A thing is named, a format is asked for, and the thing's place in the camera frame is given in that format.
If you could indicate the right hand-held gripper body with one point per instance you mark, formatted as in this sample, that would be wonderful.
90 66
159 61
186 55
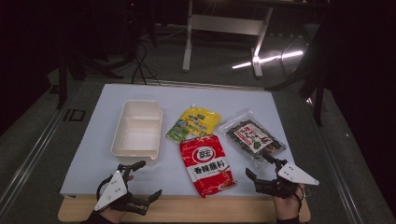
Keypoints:
295 175

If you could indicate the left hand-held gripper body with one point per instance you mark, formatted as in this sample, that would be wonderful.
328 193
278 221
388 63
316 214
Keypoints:
113 189

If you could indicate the clear dried seaweed packet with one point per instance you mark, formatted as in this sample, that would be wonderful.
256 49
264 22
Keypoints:
252 137

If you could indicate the white divided plastic container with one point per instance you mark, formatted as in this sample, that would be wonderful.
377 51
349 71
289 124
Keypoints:
137 137

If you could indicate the red seasoning packet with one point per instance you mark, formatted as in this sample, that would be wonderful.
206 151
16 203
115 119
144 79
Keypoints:
207 165

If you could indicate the yellow spouted sauce pouch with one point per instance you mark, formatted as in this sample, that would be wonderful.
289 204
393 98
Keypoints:
199 121

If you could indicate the person's left hand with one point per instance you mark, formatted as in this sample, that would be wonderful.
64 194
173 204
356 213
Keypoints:
112 216

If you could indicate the person's right hand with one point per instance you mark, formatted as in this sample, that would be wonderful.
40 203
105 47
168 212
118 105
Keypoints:
288 208

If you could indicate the black chair legs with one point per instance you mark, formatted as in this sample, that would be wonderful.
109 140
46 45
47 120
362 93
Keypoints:
317 93

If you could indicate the black metal stand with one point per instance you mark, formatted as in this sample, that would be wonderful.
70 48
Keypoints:
62 81

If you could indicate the metal floor rail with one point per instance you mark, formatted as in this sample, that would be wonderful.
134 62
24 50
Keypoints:
336 161
31 155

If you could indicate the white metal desk frame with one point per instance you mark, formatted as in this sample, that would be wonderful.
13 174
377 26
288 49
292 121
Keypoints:
224 25

